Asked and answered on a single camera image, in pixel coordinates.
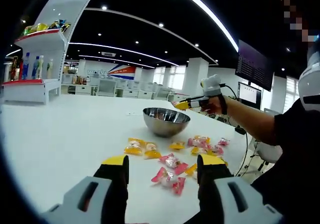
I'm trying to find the cream bottle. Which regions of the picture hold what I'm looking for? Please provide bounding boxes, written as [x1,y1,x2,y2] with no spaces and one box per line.
[46,58,54,79]

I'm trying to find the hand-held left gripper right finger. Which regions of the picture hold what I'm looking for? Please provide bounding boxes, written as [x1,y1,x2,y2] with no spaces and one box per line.
[196,154,285,224]

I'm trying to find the person's right hand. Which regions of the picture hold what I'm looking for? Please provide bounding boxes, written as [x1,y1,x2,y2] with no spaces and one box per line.
[199,95,229,116]

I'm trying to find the dark red box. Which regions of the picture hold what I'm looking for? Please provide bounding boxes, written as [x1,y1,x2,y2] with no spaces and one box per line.
[11,56,21,81]

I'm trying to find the white yellow bottle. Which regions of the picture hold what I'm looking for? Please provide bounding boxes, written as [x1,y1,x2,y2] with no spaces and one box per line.
[36,55,45,79]

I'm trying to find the computer monitor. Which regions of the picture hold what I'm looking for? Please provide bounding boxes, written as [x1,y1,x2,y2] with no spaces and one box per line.
[237,82,263,106]

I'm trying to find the window blinds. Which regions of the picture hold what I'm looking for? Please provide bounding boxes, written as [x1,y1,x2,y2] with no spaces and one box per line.
[152,65,187,89]

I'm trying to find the white mesh office chair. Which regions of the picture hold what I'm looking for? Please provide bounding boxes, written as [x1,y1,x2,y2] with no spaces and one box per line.
[96,79,118,97]
[154,87,171,101]

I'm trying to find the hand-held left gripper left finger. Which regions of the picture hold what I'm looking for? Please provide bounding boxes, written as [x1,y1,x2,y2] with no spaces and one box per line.
[41,154,130,224]

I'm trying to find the blue plastic bottle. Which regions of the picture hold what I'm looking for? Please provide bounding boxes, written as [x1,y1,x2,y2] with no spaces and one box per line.
[31,56,40,80]
[21,52,31,80]

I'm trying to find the long ceiling light strip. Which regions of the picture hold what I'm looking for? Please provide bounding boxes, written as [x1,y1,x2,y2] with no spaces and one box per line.
[167,0,240,52]

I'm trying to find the red blue wall graphic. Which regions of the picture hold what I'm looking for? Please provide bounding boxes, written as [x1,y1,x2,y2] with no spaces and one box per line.
[87,65,137,81]

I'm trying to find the row of snack bags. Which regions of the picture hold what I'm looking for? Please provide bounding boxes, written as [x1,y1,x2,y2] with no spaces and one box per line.
[21,19,72,36]

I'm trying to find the marshmallow packets group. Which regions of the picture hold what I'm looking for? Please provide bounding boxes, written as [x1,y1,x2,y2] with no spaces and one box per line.
[124,135,231,196]

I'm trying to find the white table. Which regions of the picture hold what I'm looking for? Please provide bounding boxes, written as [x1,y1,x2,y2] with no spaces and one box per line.
[0,93,251,224]

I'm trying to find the person's black-clad torso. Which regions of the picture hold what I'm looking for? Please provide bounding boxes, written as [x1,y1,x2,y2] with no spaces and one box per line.
[249,96,320,224]

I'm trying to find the large dark wall screen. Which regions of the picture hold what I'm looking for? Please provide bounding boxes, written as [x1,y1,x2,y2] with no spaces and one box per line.
[234,39,275,92]

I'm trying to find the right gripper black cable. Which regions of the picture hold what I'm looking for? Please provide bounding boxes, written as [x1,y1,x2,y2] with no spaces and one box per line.
[219,83,250,178]

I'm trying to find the white round stool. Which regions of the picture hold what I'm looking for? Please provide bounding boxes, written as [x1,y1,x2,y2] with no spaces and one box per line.
[249,138,285,172]

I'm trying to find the white display shelf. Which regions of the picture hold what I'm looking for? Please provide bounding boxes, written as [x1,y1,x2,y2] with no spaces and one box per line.
[1,0,100,106]

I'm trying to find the steel bowl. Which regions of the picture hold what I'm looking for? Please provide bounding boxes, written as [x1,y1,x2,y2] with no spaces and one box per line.
[142,107,191,138]

